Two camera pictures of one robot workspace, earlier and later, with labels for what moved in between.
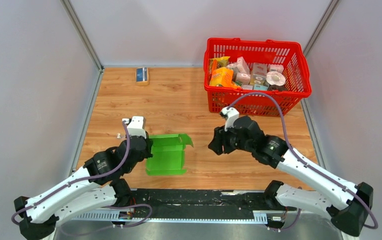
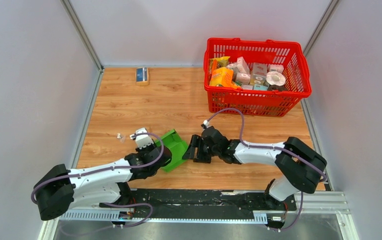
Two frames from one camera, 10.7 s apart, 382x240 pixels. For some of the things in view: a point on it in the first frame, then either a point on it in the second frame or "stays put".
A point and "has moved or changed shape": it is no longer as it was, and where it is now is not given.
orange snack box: (222, 76) stays put
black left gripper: (148, 153) → (141, 151)
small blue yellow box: (142, 76) stays put
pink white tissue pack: (242, 66) stays put
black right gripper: (219, 140) → (190, 154)
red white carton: (259, 72) stays put
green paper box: (168, 152) has moved or changed shape
